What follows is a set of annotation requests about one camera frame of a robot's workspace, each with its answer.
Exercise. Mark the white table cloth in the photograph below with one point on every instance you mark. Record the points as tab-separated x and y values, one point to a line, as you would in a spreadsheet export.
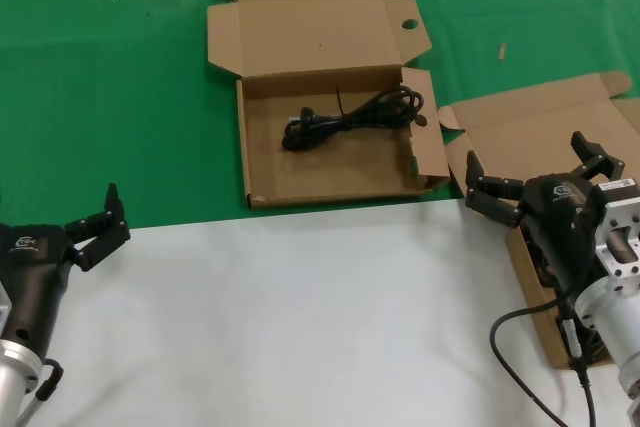
300	322

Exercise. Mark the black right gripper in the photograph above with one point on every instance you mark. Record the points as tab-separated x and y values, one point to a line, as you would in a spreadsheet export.
560	217

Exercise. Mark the small tan wooden stick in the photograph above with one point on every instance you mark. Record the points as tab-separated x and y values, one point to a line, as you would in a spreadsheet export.
502	51

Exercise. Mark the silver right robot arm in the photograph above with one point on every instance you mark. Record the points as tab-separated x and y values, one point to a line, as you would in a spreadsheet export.
615	327

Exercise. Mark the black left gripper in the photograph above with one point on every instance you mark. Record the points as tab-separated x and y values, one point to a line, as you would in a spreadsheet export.
30	272

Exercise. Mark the open cardboard box round hole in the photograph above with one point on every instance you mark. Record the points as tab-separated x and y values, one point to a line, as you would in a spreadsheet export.
310	32

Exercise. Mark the aluminium wrist camera bracket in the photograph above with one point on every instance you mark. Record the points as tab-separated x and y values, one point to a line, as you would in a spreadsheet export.
620	212
4	309

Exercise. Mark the green table cloth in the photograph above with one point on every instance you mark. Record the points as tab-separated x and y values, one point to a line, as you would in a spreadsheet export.
100	97

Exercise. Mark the aluminium right wrist camera bracket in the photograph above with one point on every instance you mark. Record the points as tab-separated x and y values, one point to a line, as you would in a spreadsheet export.
620	212

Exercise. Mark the aluminium left wrist camera bracket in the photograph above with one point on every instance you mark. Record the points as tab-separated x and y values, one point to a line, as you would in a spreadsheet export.
4	309

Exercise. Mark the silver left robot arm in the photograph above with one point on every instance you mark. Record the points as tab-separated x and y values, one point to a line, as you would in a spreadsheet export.
12	372

